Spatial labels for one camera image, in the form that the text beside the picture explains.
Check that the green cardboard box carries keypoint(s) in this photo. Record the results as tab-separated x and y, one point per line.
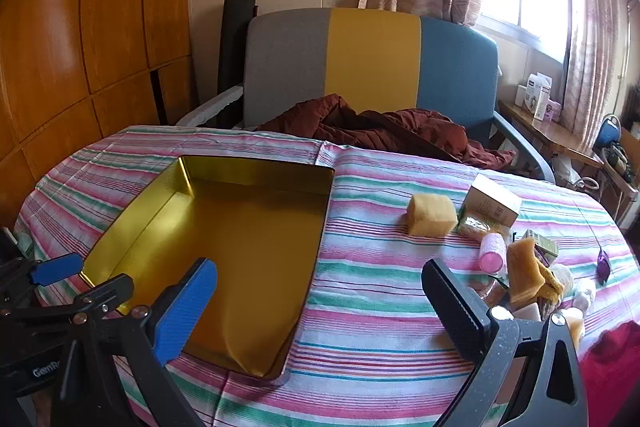
545	247

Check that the gold metal tin tray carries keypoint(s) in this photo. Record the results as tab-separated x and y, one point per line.
240	247

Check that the white ball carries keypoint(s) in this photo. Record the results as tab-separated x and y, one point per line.
582	297

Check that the pink striped curtain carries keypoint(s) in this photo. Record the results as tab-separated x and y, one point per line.
595	32

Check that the wooden wardrobe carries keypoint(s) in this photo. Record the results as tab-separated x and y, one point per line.
75	32

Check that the wooden side table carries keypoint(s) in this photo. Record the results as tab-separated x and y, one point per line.
560	137

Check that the yellow sponge piece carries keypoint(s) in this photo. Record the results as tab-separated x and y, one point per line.
572	327
432	214
522	272

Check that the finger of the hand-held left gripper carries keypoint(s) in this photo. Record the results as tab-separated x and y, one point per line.
55	268
107	294

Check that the small purple box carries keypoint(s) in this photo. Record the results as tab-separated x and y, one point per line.
554	112

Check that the gold foil packet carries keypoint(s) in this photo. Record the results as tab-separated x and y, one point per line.
475	227

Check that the white plastic bag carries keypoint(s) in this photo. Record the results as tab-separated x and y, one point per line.
567	169

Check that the pink hair roller clip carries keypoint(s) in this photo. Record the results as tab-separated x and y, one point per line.
492	257

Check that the blue round object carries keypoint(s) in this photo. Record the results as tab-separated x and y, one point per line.
607	133

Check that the white carton box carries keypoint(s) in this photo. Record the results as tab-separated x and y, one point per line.
537	99

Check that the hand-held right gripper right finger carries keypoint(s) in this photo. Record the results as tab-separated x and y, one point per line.
457	312

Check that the black rolled mat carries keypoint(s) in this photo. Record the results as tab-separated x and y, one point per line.
235	42

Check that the purple foil packet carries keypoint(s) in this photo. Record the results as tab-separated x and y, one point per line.
603	264

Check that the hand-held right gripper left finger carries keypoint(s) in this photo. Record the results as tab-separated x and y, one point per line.
185	307

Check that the white soap bar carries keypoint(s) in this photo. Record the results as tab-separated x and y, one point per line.
529	313

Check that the grey yellow blue armchair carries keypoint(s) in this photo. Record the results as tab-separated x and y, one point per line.
370	57

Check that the striped tablecloth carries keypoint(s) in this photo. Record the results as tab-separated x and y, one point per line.
380	307

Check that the cream cardboard box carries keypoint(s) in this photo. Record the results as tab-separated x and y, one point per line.
492	202

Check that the brown red quilted cloth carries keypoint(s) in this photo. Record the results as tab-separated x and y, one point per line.
400	132

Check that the cluttered metal folding table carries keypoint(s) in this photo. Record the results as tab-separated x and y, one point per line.
620	167

